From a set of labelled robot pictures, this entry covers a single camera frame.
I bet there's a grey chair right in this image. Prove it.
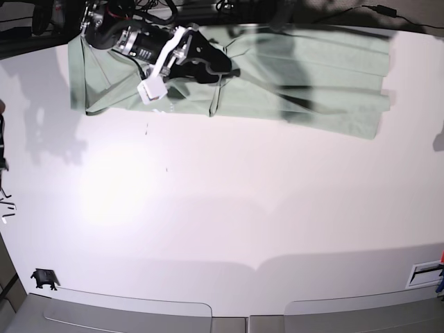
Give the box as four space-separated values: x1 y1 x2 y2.
248 287 443 332

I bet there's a black power adapter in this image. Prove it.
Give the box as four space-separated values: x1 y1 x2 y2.
374 5 398 18

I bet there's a grey chair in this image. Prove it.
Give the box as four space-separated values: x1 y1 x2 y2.
248 287 443 332
4 294 247 332

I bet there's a grey chair left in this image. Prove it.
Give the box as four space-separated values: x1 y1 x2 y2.
4 294 247 332

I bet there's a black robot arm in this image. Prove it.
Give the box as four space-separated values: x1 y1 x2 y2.
80 1 241 84

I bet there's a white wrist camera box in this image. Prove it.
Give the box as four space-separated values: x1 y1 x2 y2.
137 76 168 105

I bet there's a light green T-shirt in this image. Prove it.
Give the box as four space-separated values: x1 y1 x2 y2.
68 26 391 139

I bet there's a black table clamp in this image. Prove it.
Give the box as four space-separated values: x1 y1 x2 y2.
31 268 60 291

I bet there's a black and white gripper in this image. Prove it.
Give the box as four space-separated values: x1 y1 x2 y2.
147 25 240 84

